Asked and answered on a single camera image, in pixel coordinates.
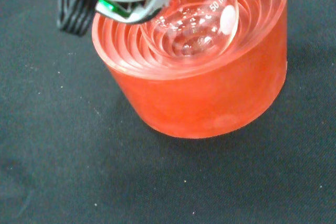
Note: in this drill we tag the orange ribbed flask stand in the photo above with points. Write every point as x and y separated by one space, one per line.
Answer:
199 95

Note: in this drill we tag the black bench cloth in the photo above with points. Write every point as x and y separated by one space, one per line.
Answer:
65 142

